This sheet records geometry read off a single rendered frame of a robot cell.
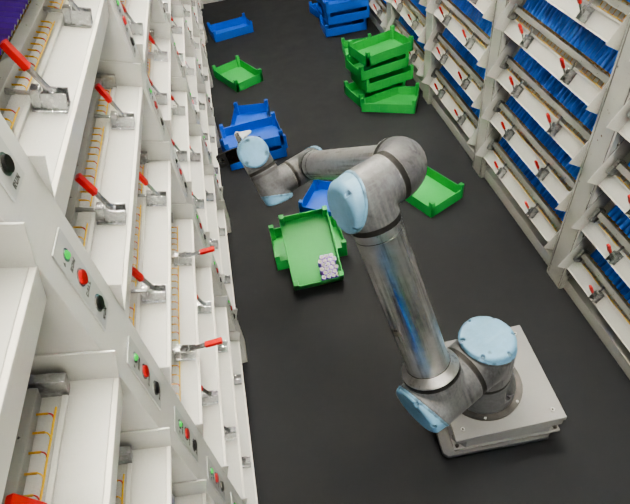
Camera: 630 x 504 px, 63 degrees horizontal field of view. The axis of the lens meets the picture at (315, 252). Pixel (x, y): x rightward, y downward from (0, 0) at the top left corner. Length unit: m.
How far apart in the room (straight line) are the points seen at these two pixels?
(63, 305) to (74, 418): 0.13
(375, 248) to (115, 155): 0.53
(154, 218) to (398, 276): 0.53
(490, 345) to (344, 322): 0.69
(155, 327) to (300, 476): 0.91
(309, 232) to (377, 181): 1.11
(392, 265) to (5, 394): 0.83
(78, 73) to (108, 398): 0.44
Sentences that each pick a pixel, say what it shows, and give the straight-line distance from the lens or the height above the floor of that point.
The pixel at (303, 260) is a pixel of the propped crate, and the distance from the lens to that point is 2.08.
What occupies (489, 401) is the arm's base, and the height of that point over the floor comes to 0.19.
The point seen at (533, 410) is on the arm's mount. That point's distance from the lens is 1.65.
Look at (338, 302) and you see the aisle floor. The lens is 2.00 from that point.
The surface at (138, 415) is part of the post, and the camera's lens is 0.72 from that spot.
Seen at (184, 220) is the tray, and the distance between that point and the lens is 1.37.
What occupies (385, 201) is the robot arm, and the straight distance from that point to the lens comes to 1.04.
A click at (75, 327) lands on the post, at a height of 1.18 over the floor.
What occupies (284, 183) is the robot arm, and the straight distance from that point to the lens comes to 1.56.
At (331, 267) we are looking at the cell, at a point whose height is 0.08.
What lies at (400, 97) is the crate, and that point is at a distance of 3.13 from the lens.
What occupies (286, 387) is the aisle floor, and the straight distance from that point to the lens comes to 1.82.
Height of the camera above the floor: 1.57
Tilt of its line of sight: 46 degrees down
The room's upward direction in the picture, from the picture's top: 9 degrees counter-clockwise
